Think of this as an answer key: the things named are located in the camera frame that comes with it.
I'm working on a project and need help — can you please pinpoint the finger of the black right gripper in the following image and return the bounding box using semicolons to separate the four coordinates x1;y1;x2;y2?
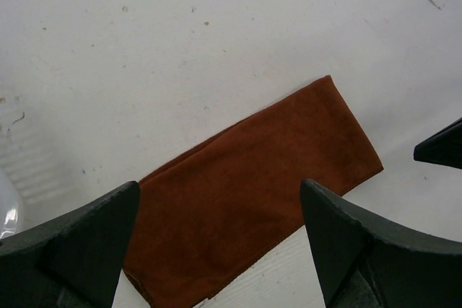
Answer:
413;118;462;169

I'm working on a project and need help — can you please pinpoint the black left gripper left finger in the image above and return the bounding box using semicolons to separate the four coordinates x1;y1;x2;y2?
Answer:
1;181;140;307

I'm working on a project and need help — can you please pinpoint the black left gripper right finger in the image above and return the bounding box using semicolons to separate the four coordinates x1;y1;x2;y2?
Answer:
300;180;461;307

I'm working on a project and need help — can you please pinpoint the brown rust towel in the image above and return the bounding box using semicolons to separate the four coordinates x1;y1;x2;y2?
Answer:
123;76;383;307

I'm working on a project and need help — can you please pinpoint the white perforated plastic basket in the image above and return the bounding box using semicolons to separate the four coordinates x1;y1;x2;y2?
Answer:
1;83;43;239

